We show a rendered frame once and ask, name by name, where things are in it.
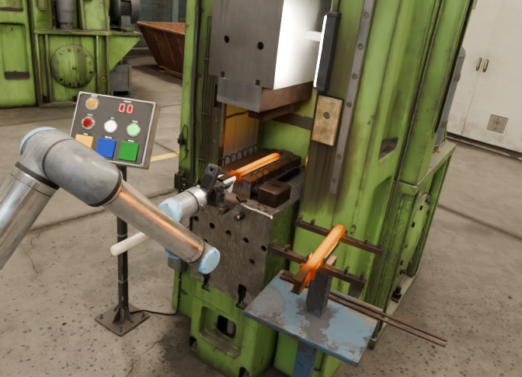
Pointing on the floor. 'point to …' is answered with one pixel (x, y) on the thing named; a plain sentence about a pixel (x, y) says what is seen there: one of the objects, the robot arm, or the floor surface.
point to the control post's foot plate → (109, 318)
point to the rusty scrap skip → (165, 44)
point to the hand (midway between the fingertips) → (231, 176)
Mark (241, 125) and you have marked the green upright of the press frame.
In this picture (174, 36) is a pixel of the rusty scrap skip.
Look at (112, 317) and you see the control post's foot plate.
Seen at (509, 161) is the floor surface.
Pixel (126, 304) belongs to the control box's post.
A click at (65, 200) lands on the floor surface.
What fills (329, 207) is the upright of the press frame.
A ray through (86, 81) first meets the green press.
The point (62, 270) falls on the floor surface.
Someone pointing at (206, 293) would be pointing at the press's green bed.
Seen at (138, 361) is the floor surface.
